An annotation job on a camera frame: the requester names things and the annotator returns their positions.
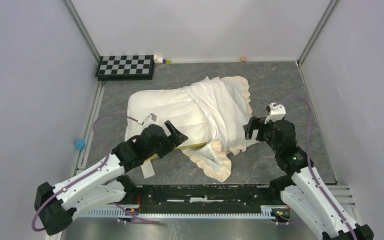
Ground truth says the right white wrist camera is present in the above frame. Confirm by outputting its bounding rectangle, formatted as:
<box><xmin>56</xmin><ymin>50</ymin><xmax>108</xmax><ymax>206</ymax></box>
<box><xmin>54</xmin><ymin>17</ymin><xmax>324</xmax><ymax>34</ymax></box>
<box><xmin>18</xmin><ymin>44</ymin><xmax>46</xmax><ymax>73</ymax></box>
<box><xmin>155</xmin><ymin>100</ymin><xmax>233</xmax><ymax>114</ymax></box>
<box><xmin>266</xmin><ymin>102</ymin><xmax>286</xmax><ymax>122</ymax></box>

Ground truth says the blue small object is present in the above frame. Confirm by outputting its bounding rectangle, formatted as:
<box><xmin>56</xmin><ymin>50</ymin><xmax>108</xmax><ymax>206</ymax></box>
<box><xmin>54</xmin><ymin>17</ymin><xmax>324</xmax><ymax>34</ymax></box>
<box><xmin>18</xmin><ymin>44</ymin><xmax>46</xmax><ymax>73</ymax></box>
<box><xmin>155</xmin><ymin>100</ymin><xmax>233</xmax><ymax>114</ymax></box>
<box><xmin>74</xmin><ymin>138</ymin><xmax>86</xmax><ymax>152</ymax></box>

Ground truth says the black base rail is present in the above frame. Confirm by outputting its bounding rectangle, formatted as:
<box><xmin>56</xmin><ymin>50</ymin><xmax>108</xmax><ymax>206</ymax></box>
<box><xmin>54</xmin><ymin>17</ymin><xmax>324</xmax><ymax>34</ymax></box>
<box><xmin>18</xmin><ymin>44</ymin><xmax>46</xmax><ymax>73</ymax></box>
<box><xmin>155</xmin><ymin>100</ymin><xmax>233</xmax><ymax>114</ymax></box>
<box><xmin>119</xmin><ymin>184</ymin><xmax>284</xmax><ymax>214</ymax></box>

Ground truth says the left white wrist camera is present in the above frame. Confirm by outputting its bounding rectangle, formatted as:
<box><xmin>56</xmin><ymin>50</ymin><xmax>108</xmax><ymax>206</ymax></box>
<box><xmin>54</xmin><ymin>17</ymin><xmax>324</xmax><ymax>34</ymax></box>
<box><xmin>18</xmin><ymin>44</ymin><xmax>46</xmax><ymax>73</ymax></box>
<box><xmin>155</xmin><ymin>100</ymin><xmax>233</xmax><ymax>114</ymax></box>
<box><xmin>137</xmin><ymin>113</ymin><xmax>157</xmax><ymax>128</ymax></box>

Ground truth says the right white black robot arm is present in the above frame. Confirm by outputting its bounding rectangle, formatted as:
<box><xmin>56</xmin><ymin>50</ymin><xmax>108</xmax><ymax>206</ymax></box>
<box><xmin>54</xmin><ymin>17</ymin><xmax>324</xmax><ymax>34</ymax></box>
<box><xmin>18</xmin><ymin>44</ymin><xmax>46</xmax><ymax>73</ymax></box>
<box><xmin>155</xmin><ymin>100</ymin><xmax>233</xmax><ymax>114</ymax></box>
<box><xmin>243</xmin><ymin>117</ymin><xmax>374</xmax><ymax>240</ymax></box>

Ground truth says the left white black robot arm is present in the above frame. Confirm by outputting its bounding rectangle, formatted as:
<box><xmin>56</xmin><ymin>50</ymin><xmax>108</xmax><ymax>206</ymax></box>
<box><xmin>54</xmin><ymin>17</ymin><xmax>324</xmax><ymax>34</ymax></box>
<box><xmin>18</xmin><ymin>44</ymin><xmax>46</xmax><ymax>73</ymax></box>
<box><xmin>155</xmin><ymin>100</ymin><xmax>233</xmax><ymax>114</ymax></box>
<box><xmin>31</xmin><ymin>120</ymin><xmax>189</xmax><ymax>236</ymax></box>

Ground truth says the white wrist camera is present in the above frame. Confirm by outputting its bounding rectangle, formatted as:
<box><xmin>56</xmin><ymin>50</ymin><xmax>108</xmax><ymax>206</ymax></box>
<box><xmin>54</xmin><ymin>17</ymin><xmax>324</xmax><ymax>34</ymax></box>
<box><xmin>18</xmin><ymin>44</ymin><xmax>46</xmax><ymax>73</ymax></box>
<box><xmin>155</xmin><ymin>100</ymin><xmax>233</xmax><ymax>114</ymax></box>
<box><xmin>266</xmin><ymin>102</ymin><xmax>286</xmax><ymax>122</ymax></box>
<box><xmin>137</xmin><ymin>113</ymin><xmax>157</xmax><ymax>128</ymax></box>

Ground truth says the grey cream ruffled pillowcase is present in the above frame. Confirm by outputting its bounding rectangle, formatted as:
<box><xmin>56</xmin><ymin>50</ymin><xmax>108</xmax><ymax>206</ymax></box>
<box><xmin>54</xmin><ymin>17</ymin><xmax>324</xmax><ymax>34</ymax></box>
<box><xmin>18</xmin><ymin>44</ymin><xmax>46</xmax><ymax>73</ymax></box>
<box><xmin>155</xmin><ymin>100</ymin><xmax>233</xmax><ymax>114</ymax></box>
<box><xmin>181</xmin><ymin>76</ymin><xmax>256</xmax><ymax>183</ymax></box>

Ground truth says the black white checkerboard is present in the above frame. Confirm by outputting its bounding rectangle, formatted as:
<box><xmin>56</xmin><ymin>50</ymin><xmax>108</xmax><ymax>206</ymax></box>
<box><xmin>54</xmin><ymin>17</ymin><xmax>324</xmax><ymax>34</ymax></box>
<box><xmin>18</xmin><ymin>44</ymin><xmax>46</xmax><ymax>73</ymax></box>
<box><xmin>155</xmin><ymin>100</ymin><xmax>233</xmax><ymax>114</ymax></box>
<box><xmin>95</xmin><ymin>55</ymin><xmax>155</xmax><ymax>81</ymax></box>

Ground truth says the small white block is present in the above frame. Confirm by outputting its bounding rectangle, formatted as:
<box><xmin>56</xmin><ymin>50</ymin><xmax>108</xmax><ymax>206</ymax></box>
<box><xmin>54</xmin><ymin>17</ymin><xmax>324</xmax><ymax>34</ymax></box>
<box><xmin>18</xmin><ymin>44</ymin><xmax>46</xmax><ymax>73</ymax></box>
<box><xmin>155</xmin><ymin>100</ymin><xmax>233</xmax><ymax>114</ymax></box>
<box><xmin>153</xmin><ymin>54</ymin><xmax>166</xmax><ymax>64</ymax></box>

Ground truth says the white toothed cable tray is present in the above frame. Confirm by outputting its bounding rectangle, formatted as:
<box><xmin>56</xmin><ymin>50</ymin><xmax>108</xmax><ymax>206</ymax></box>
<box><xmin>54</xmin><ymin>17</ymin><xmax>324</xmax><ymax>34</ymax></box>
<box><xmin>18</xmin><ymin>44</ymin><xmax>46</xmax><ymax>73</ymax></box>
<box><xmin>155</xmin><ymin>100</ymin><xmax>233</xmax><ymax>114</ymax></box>
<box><xmin>82</xmin><ymin>205</ymin><xmax>291</xmax><ymax>220</ymax></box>

